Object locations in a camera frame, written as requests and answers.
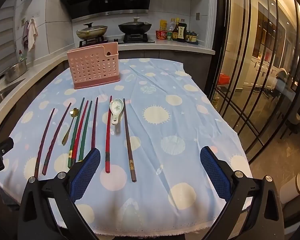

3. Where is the brown chopstick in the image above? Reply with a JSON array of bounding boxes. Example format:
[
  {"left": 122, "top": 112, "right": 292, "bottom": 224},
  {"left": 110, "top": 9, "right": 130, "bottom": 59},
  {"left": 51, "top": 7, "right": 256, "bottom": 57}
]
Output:
[{"left": 123, "top": 98, "right": 137, "bottom": 182}]

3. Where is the green chopstick with gold band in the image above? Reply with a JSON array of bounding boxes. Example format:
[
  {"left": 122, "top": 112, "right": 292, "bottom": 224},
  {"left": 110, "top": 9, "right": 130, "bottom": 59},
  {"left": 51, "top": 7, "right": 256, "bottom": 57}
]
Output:
[{"left": 67, "top": 97, "right": 85, "bottom": 169}]

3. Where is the black gas stove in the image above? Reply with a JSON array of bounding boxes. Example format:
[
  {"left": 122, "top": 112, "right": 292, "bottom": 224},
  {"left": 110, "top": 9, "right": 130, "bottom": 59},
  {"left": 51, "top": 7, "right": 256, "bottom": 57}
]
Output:
[{"left": 79, "top": 33, "right": 156, "bottom": 47}]

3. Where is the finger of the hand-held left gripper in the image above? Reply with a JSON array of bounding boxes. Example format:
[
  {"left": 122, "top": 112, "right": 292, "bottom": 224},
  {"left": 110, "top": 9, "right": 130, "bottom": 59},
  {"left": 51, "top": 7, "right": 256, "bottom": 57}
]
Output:
[{"left": 0, "top": 136, "right": 14, "bottom": 156}]

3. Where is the glass sliding door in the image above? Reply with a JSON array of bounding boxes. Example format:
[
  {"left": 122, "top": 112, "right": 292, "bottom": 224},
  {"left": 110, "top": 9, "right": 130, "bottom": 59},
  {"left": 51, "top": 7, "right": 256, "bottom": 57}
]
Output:
[{"left": 210, "top": 0, "right": 300, "bottom": 165}]

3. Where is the grey window blind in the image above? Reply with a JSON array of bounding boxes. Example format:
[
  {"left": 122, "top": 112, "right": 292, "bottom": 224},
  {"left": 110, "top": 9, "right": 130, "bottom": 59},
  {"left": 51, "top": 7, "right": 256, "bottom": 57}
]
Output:
[{"left": 0, "top": 0, "right": 24, "bottom": 80}]

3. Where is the black wok with lid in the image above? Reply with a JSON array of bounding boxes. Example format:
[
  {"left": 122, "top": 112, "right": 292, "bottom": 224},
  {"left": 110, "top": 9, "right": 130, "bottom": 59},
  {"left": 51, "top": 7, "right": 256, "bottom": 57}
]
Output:
[{"left": 118, "top": 17, "right": 152, "bottom": 34}]

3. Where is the maroon chopstick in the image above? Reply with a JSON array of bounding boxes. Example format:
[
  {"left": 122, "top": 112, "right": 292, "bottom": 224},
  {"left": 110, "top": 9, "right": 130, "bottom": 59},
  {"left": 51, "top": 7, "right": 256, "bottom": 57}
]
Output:
[
  {"left": 91, "top": 97, "right": 99, "bottom": 150},
  {"left": 34, "top": 108, "right": 55, "bottom": 178},
  {"left": 42, "top": 102, "right": 72, "bottom": 175}
]

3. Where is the gold flower spoon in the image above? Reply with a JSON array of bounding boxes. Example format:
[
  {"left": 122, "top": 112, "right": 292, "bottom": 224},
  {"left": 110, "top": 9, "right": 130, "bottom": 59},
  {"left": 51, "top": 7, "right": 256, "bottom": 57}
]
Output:
[{"left": 62, "top": 108, "right": 80, "bottom": 146}]

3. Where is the plain red chopstick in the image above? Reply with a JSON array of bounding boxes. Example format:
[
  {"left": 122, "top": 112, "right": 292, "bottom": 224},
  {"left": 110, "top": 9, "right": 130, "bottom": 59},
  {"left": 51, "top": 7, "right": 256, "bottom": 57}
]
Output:
[{"left": 72, "top": 100, "right": 89, "bottom": 164}]

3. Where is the pink perforated utensil holder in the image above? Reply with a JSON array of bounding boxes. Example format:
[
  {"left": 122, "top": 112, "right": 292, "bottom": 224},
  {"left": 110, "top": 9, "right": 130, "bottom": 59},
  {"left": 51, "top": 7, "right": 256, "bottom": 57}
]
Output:
[{"left": 67, "top": 42, "right": 121, "bottom": 90}]

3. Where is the seasoning jar set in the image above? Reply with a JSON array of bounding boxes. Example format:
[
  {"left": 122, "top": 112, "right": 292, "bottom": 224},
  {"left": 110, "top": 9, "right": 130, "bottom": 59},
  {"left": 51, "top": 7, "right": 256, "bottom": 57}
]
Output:
[{"left": 186, "top": 31, "right": 199, "bottom": 45}]

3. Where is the red chopstick with black end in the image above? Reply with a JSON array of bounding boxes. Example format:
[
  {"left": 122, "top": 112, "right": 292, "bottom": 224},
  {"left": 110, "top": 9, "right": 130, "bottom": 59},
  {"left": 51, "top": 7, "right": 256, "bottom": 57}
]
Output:
[{"left": 105, "top": 95, "right": 113, "bottom": 173}]

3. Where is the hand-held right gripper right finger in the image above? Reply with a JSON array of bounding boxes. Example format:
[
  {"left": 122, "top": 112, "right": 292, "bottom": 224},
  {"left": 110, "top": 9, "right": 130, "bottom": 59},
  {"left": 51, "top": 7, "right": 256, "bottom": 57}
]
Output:
[{"left": 200, "top": 146, "right": 285, "bottom": 240}]

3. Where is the large dark sauce bottle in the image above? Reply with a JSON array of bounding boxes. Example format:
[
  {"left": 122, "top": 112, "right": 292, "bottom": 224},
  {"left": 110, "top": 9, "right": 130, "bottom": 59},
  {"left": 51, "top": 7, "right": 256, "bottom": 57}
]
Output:
[{"left": 177, "top": 19, "right": 188, "bottom": 43}]

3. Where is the white hanging towel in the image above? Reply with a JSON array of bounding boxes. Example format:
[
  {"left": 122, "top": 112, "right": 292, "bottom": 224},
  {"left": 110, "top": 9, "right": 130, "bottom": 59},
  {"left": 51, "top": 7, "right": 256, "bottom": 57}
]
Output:
[{"left": 27, "top": 17, "right": 38, "bottom": 52}]

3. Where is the blue dotted tablecloth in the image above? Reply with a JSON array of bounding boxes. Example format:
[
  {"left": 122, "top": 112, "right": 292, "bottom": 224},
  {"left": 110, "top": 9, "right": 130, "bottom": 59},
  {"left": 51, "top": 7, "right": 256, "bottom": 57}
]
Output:
[{"left": 0, "top": 58, "right": 253, "bottom": 235}]

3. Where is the dark bottle with yellow cap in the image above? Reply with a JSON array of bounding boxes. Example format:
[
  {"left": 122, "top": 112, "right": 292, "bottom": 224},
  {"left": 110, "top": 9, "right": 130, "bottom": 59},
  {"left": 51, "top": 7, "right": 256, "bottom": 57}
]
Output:
[{"left": 172, "top": 18, "right": 180, "bottom": 41}]

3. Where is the white ceramic spoon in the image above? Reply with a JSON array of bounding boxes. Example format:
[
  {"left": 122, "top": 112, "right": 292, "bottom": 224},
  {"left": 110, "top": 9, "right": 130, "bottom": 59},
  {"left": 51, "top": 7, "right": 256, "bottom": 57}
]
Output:
[{"left": 109, "top": 98, "right": 124, "bottom": 126}]

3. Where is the white trash can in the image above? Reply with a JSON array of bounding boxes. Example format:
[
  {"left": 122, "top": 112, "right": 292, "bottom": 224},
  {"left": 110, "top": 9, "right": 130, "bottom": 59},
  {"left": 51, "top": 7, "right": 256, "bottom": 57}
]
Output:
[{"left": 280, "top": 173, "right": 300, "bottom": 205}]

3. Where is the plain green chopstick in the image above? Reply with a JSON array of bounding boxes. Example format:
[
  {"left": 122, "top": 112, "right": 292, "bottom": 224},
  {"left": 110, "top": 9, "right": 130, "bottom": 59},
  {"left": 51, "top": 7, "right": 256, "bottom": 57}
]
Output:
[{"left": 79, "top": 101, "right": 93, "bottom": 162}]

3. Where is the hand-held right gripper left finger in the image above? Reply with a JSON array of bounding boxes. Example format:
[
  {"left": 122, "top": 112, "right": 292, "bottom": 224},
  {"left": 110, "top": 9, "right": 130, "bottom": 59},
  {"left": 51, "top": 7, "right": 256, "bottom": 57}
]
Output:
[{"left": 17, "top": 147, "right": 101, "bottom": 240}]

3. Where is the beige pan with glass lid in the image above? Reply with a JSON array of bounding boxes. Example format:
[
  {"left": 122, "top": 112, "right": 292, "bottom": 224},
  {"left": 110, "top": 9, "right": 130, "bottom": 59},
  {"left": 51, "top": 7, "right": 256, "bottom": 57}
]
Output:
[{"left": 76, "top": 22, "right": 108, "bottom": 40}]

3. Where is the steel pot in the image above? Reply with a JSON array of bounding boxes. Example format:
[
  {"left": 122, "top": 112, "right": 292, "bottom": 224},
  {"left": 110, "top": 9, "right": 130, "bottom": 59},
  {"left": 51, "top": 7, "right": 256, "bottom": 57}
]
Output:
[{"left": 4, "top": 60, "right": 28, "bottom": 83}]

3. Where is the purple hanging towel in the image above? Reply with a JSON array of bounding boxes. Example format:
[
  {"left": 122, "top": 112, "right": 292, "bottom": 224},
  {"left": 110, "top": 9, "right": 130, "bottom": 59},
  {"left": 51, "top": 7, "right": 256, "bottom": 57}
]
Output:
[{"left": 21, "top": 21, "right": 29, "bottom": 48}]

